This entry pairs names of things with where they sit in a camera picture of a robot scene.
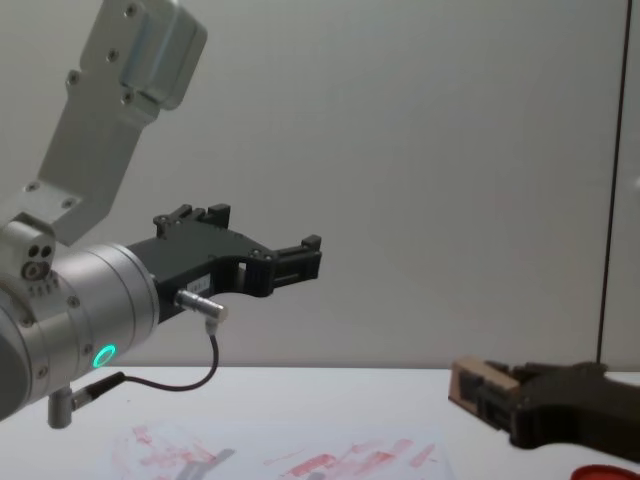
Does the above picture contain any thin dark gripper cable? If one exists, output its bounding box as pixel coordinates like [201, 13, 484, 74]
[47, 288, 230, 430]

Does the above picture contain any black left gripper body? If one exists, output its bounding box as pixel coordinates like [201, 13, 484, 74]
[124, 222, 275, 325]

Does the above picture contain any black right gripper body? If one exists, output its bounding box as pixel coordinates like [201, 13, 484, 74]
[508, 361, 640, 464]

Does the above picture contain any red round lid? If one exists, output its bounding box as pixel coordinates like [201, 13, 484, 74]
[570, 464, 637, 480]

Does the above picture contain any small pale wooden block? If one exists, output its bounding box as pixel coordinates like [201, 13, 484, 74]
[448, 355, 524, 417]

